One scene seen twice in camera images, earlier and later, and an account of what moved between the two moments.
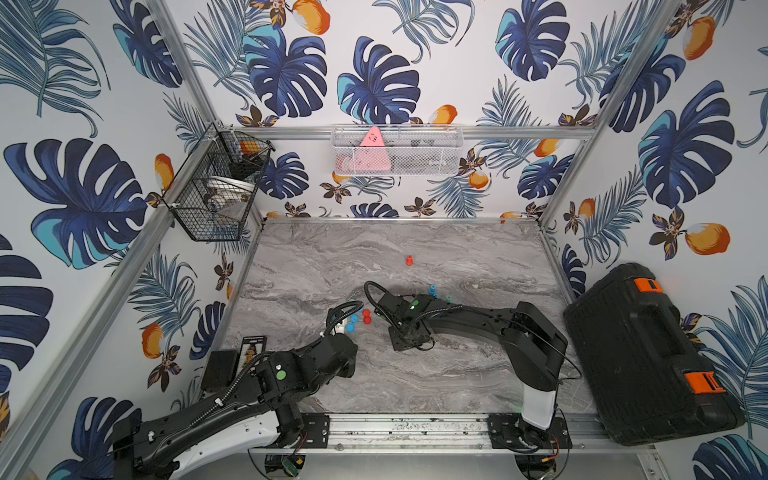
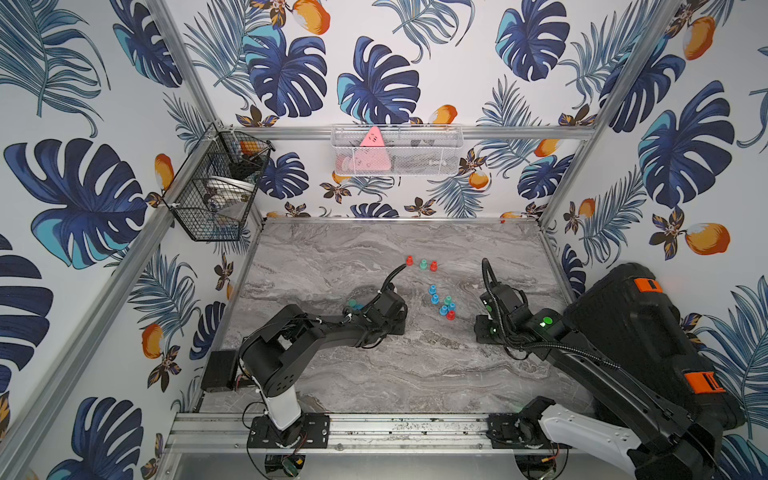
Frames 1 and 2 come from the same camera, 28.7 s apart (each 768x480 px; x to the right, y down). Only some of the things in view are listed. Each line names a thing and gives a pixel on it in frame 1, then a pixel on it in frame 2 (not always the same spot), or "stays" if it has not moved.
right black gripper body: [400, 342] → [486, 332]
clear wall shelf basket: [397, 149] stays
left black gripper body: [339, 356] → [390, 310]
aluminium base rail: [430, 434] stays
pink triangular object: [372, 154] stays
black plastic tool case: [648, 380] stays
